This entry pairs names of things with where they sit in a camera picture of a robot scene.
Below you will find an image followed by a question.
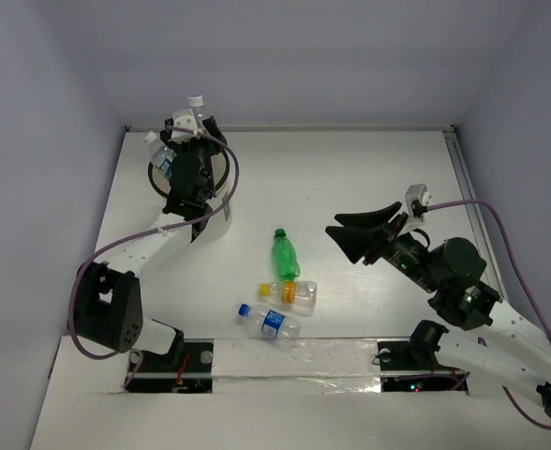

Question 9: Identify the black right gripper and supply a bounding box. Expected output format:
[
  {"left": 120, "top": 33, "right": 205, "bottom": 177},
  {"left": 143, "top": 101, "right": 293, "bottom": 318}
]
[{"left": 322, "top": 200, "right": 439, "bottom": 292}]

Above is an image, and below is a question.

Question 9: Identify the clear bottle white cap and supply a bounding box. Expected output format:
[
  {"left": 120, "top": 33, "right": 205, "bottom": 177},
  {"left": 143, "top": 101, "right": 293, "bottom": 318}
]
[{"left": 187, "top": 95, "right": 207, "bottom": 126}]

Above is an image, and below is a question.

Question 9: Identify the green plastic bottle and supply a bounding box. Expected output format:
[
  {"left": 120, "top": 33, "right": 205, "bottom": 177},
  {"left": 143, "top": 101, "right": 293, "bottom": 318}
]
[{"left": 271, "top": 229, "right": 301, "bottom": 281}]

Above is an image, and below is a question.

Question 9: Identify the blue label blue cap bottle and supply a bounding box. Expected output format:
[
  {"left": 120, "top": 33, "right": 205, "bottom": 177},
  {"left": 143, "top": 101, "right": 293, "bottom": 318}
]
[{"left": 237, "top": 304, "right": 301, "bottom": 339}]

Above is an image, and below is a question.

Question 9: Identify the clear bottle no label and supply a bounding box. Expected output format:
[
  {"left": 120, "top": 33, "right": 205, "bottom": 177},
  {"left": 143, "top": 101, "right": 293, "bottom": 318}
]
[{"left": 143, "top": 131, "right": 176, "bottom": 181}]

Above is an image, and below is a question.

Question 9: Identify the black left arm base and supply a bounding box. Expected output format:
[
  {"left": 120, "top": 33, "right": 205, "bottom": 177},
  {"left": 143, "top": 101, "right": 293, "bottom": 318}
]
[{"left": 125, "top": 339, "right": 214, "bottom": 394}]

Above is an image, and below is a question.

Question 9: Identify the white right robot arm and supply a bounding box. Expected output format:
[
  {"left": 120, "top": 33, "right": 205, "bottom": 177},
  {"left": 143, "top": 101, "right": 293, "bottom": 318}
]
[{"left": 325, "top": 200, "right": 551, "bottom": 430}]

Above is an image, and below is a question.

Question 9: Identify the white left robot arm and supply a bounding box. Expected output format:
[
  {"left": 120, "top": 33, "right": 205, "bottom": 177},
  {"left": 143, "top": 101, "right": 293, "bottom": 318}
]
[{"left": 67, "top": 109, "right": 239, "bottom": 370}]

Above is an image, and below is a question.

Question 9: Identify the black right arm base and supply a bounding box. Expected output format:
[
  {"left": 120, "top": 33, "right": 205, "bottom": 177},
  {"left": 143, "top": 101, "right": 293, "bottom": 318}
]
[{"left": 371, "top": 320, "right": 469, "bottom": 394}]

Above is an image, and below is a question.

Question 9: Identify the black rimmed white bin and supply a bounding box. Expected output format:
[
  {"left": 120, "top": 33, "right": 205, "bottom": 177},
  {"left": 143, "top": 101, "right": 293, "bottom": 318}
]
[{"left": 147, "top": 151, "right": 230, "bottom": 223}]

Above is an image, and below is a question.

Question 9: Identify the orange label yellow cap bottle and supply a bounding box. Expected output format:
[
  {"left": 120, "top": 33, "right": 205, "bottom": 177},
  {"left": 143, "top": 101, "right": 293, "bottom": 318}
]
[{"left": 259, "top": 281, "right": 318, "bottom": 308}]

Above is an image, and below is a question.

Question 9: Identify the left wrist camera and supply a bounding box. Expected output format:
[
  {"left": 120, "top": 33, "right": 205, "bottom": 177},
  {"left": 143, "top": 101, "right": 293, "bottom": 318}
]
[{"left": 171, "top": 108, "right": 201, "bottom": 143}]

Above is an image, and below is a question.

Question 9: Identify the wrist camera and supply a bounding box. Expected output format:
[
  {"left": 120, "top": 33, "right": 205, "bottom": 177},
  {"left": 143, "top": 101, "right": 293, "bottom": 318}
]
[
  {"left": 171, "top": 108, "right": 201, "bottom": 143},
  {"left": 403, "top": 184, "right": 432, "bottom": 232}
]

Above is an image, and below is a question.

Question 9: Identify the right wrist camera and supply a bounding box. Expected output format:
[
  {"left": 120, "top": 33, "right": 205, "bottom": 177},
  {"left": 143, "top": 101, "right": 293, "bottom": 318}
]
[{"left": 403, "top": 184, "right": 432, "bottom": 232}]

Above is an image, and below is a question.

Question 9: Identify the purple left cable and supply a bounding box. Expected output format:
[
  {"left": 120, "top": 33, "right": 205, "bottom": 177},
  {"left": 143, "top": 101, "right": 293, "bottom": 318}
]
[{"left": 67, "top": 124, "right": 244, "bottom": 390}]

